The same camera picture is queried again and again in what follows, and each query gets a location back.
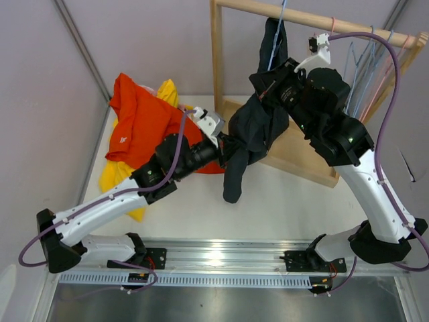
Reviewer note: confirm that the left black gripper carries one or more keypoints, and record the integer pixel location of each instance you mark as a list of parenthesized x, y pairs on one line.
[(228, 146)]

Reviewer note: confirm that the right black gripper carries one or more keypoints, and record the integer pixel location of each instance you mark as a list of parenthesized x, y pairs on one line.
[(265, 83)]

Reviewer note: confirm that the dark navy shorts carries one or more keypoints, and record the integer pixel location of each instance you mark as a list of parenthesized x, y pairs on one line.
[(253, 123)]

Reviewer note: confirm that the blue hanger of navy shorts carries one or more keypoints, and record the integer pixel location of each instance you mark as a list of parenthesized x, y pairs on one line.
[(276, 35)]

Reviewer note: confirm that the orange shorts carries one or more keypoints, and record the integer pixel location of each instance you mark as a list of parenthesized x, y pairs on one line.
[(147, 124)]

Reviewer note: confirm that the pink hanger of orange shorts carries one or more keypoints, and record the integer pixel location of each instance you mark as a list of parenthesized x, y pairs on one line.
[(326, 24)]

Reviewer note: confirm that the blue hanger of black shorts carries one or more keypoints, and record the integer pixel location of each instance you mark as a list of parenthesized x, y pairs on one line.
[(353, 63)]

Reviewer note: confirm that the yellow shorts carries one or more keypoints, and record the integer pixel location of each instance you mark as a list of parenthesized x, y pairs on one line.
[(117, 177)]

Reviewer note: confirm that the blue hanger of yellow shorts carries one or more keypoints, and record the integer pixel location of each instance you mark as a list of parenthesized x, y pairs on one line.
[(366, 78)]

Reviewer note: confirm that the pink hanger of shark shorts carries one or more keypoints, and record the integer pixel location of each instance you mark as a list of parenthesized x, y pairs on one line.
[(385, 81)]

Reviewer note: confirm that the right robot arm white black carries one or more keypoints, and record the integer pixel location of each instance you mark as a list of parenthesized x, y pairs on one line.
[(315, 101)]

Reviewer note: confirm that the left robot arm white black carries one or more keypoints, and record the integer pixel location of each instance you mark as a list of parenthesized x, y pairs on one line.
[(67, 237)]

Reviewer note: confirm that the wooden clothes rack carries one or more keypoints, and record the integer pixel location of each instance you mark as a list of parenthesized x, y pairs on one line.
[(290, 151)]

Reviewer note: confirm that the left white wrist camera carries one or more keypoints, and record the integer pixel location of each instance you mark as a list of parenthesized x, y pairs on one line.
[(209, 122)]

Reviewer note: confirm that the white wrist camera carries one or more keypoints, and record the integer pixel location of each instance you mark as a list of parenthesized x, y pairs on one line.
[(209, 122), (319, 54)]

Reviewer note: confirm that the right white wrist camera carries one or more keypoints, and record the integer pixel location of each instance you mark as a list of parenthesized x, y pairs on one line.
[(319, 54)]

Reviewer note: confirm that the aluminium mounting rail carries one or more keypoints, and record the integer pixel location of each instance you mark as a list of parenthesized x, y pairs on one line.
[(179, 255)]

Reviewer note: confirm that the white slotted cable duct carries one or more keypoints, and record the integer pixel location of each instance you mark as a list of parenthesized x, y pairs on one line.
[(182, 279)]

